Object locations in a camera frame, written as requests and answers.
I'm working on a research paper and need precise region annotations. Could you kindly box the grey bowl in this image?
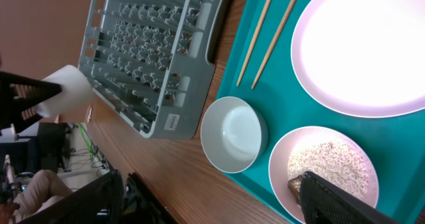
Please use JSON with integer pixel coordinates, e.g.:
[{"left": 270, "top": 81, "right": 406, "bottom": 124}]
[{"left": 201, "top": 96, "right": 268, "bottom": 173}]

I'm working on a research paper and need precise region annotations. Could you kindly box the wooden chopstick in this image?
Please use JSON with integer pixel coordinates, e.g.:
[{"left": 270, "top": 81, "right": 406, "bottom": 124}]
[
  {"left": 251, "top": 0, "right": 297, "bottom": 90},
  {"left": 236, "top": 0, "right": 272, "bottom": 86}
]

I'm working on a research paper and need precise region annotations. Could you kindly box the small pink plate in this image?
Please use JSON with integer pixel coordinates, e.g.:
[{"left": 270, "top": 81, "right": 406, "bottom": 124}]
[{"left": 268, "top": 126, "right": 379, "bottom": 223}]

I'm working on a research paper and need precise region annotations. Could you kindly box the brown food scrap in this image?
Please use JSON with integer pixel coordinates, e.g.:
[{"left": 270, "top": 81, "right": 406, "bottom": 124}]
[{"left": 287, "top": 175, "right": 303, "bottom": 205}]

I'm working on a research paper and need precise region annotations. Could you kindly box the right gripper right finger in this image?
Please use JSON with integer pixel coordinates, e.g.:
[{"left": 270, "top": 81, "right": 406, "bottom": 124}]
[{"left": 299, "top": 171, "right": 397, "bottom": 224}]

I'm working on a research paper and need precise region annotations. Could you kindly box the white cup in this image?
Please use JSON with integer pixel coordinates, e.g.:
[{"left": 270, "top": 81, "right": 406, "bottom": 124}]
[{"left": 36, "top": 64, "right": 94, "bottom": 118}]

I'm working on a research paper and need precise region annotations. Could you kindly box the teal serving tray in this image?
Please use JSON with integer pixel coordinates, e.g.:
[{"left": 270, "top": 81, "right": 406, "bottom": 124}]
[{"left": 218, "top": 0, "right": 424, "bottom": 223}]

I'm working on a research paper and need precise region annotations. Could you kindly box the grey plastic dish rack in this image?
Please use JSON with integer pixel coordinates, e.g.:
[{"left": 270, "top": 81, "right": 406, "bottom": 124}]
[{"left": 78, "top": 0, "right": 230, "bottom": 139}]

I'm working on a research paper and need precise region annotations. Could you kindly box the rice grains pile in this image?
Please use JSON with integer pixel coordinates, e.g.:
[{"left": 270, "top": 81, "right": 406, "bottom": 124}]
[{"left": 288, "top": 142, "right": 369, "bottom": 199}]

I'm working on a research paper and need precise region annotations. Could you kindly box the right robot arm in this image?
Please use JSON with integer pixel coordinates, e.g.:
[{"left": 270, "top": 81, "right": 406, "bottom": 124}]
[{"left": 22, "top": 171, "right": 395, "bottom": 223}]

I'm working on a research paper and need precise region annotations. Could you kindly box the seated person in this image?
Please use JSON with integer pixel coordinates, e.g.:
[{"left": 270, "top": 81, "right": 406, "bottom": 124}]
[{"left": 1, "top": 169, "right": 73, "bottom": 224}]

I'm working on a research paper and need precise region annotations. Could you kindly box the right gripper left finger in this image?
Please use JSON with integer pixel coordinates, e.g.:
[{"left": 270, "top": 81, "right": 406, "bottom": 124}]
[{"left": 22, "top": 170, "right": 124, "bottom": 224}]

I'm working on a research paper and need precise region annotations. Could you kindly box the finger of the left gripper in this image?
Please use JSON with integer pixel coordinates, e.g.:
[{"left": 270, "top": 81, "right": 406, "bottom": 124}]
[{"left": 1, "top": 71, "right": 62, "bottom": 133}]

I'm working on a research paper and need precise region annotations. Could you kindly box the large white plate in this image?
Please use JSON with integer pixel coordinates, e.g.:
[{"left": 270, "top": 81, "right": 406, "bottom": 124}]
[{"left": 291, "top": 0, "right": 424, "bottom": 118}]

